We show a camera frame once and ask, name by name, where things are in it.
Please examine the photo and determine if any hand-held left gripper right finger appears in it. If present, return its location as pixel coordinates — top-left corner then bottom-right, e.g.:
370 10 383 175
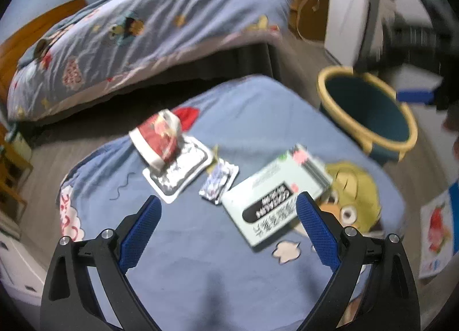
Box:
295 191 421 331

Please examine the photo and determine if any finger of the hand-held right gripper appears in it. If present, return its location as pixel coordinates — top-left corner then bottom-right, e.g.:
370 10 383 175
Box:
396 89 449 110
359 23 445 75

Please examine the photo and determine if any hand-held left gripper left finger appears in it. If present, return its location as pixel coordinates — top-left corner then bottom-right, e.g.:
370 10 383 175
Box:
39 195 162 331

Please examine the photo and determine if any teal bin yellow rim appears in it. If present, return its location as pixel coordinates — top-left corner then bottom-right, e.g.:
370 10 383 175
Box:
316 66 418 164

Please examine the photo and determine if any green white cardboard box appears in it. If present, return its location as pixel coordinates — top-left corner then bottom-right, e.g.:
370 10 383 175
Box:
221 144 334 249

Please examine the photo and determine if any white air purifier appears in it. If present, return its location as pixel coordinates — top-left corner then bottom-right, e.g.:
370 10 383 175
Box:
324 0 370 66

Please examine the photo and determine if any silver foil tray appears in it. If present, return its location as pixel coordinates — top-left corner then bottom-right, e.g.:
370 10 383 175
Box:
142 135 214 204

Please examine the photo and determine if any small blue white sachet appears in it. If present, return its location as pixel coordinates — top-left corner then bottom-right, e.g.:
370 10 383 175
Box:
198 159 240 206

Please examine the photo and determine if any red white snack packet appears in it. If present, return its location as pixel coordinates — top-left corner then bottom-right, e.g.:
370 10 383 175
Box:
128 109 184 174

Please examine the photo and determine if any wooden cabinet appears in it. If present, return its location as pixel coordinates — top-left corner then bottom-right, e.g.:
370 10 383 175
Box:
285 0 330 42

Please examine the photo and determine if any strawberry printed bag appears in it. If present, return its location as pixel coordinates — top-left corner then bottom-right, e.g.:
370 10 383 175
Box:
418 180 459 279

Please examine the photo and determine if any white furniture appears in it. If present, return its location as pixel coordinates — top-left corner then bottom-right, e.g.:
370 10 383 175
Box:
0 234 49 307

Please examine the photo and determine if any wooden chair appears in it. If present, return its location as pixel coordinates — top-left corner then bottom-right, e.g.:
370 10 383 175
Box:
0 126 34 242

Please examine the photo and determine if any bed with cartoon duvet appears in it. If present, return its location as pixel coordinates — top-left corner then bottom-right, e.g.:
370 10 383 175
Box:
7 0 293 122

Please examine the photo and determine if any wooden headboard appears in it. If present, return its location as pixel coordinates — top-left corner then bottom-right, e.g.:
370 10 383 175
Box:
0 0 88 85

